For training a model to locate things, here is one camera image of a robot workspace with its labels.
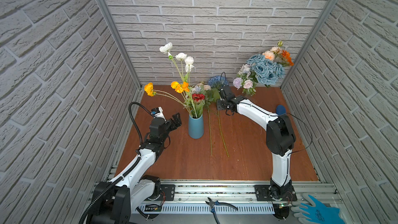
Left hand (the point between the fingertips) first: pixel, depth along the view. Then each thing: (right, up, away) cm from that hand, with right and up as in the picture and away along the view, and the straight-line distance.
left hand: (176, 113), depth 84 cm
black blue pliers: (+20, -41, -14) cm, 47 cm away
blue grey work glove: (+67, -44, -15) cm, 81 cm away
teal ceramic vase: (+11, -8, -1) cm, 14 cm away
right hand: (+28, +6, +13) cm, 31 cm away
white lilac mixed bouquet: (+40, +19, +4) cm, 45 cm away
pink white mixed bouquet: (+19, +11, +26) cm, 34 cm away
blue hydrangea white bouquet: (+24, +20, +30) cm, 43 cm away
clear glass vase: (+42, +12, +6) cm, 44 cm away
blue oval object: (+69, +1, +20) cm, 72 cm away
